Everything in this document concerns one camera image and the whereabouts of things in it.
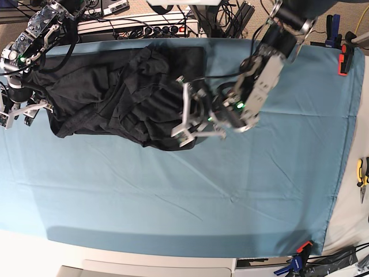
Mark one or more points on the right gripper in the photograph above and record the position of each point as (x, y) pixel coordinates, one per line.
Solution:
(25, 101)

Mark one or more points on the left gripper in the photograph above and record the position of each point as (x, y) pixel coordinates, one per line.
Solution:
(197, 114)

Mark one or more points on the black T-shirt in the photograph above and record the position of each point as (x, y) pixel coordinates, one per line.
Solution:
(131, 93)

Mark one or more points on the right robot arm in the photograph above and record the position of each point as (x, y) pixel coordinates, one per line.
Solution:
(55, 21)

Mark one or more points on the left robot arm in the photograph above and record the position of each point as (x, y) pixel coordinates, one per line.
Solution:
(237, 104)

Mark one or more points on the black power strip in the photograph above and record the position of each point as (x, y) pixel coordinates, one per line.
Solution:
(164, 31)

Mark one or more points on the blue table cloth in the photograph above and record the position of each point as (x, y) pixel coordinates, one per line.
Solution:
(261, 193)

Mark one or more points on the blue black clamp top right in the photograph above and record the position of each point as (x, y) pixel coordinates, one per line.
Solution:
(333, 38)

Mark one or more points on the orange black clamp top right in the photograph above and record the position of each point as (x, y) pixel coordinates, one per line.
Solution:
(345, 59)

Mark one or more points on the blue orange clamp bottom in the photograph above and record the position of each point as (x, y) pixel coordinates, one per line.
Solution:
(298, 262)

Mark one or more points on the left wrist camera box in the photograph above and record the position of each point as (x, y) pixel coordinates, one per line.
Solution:
(182, 134)

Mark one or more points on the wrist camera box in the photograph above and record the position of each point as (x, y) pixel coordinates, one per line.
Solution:
(6, 120)
(182, 134)

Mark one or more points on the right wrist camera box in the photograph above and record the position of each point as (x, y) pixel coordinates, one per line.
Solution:
(6, 120)

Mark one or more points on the yellow handled pliers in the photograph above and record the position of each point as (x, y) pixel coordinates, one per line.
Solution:
(362, 178)

